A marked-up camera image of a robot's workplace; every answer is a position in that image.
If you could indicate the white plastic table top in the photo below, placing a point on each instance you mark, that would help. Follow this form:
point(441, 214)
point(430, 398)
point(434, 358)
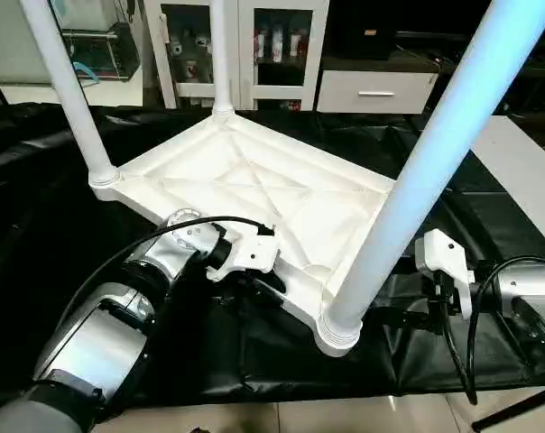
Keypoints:
point(254, 189)

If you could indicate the black metal table leg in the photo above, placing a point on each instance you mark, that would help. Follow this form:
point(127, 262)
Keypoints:
point(516, 408)

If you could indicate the white side board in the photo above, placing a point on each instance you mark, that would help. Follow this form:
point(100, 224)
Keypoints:
point(525, 171)

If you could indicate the black plastic mat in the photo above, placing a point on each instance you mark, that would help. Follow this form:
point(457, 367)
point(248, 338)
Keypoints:
point(38, 253)

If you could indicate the white drawer unit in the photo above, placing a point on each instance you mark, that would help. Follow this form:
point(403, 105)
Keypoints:
point(345, 90)

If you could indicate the white glass door cabinet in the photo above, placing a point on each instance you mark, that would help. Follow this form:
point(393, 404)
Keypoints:
point(241, 45)

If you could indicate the teal small stool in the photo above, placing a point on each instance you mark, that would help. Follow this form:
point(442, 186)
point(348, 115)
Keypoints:
point(87, 74)

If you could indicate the grey metal storage rack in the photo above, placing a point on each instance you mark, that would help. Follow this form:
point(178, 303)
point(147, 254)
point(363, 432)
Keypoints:
point(110, 50)

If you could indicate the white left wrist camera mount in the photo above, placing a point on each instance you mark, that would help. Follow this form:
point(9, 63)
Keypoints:
point(250, 254)

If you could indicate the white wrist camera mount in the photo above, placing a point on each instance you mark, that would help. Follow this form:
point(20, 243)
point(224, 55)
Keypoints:
point(250, 254)
point(439, 253)

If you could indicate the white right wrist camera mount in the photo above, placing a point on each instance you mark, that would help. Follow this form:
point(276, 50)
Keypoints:
point(439, 253)

